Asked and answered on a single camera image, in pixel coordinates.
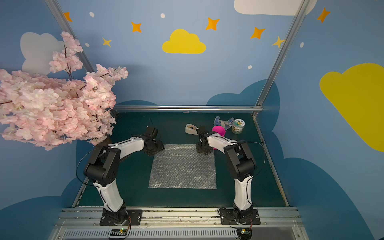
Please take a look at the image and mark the pink plastic wine glass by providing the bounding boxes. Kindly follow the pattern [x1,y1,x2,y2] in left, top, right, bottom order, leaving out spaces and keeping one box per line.
[208,126,228,152]

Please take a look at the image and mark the bubble wrap sheet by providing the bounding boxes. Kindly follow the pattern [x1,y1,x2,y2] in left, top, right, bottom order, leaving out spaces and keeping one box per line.
[149,144,217,190]

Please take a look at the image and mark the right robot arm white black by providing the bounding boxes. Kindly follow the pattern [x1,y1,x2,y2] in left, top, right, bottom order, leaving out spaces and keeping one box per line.
[196,127,257,225]

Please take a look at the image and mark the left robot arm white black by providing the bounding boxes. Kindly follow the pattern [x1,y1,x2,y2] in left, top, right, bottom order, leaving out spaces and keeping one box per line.
[84,127,165,226]

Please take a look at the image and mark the beige tape dispenser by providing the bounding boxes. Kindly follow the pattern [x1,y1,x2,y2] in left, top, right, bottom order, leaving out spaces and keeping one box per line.
[185,124,198,136]

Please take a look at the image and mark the blue white work glove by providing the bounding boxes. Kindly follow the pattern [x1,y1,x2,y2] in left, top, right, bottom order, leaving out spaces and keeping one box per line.
[214,116,235,130]

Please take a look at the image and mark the green label tape roll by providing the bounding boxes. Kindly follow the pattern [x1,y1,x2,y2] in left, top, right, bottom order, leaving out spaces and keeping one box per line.
[232,119,246,135]

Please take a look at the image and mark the left controller board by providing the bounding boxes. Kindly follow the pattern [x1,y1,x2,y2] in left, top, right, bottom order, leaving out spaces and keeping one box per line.
[109,229,128,240]

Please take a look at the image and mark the controller board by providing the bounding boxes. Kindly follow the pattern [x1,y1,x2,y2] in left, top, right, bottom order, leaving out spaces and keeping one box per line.
[236,229,252,240]
[109,229,128,240]

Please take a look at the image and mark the pink cherry blossom tree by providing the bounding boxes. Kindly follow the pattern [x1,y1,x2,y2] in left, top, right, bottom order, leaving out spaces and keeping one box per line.
[1,32,129,151]

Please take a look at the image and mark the right controller board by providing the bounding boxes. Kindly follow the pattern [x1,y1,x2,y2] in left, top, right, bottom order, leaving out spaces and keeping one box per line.
[236,229,252,240]

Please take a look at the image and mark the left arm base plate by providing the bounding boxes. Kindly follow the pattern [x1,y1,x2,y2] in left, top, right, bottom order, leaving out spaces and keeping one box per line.
[99,209,143,226]

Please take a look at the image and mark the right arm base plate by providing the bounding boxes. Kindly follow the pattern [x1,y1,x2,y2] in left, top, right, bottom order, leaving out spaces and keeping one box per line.
[218,208,261,225]

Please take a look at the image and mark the aluminium rail frame front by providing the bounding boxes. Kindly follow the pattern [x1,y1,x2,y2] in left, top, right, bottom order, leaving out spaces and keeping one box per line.
[49,207,309,240]

